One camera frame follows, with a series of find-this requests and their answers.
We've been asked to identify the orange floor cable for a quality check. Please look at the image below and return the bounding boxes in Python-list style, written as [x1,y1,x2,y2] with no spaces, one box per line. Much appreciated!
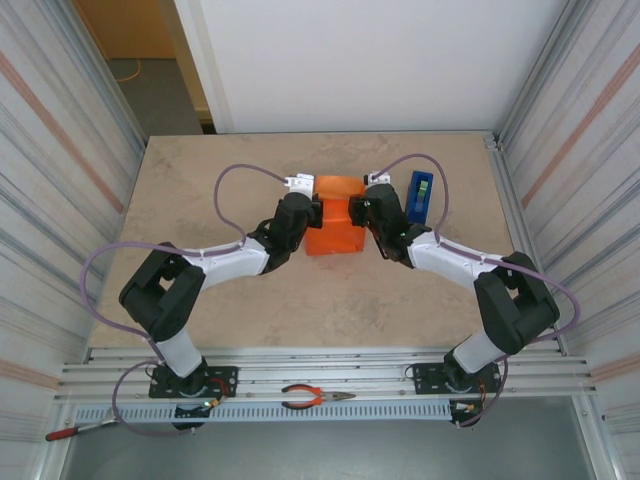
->
[117,58,144,84]

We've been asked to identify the red-handled screwdriver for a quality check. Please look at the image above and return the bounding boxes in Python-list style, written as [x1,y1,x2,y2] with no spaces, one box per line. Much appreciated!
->
[44,419,119,443]

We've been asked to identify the white door frame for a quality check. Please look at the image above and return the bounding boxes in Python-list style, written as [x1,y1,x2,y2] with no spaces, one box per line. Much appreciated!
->
[172,0,236,135]

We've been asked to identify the orange-handled pliers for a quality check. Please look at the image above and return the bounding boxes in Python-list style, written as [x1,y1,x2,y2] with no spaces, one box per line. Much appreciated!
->
[280,383,357,410]

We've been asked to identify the brown wooden door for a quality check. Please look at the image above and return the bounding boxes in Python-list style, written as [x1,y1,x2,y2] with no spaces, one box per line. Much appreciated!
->
[74,0,177,60]

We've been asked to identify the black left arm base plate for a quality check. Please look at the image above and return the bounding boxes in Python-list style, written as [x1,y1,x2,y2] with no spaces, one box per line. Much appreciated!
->
[148,366,239,400]

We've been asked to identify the grey slotted cable duct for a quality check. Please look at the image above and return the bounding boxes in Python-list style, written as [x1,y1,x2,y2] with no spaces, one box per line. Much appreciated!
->
[73,401,454,424]

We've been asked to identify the aluminium side rail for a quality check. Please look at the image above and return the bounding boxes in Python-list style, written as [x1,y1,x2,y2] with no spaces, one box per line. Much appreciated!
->
[483,130,569,356]

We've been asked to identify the aluminium mounting rail frame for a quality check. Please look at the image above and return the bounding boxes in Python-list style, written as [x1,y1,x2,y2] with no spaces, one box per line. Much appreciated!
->
[58,347,599,401]

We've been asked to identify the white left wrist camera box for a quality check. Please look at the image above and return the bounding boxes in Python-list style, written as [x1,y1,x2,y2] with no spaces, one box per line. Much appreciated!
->
[283,173,315,195]

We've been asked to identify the orange wrapping paper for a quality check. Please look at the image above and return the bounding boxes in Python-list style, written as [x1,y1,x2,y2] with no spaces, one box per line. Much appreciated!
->
[304,174,369,257]

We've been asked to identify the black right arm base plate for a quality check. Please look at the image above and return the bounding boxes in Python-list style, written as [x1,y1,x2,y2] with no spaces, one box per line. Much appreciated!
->
[412,362,503,396]

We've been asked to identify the blue tape dispenser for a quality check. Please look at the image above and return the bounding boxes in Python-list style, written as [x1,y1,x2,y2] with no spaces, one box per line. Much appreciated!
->
[404,170,435,225]

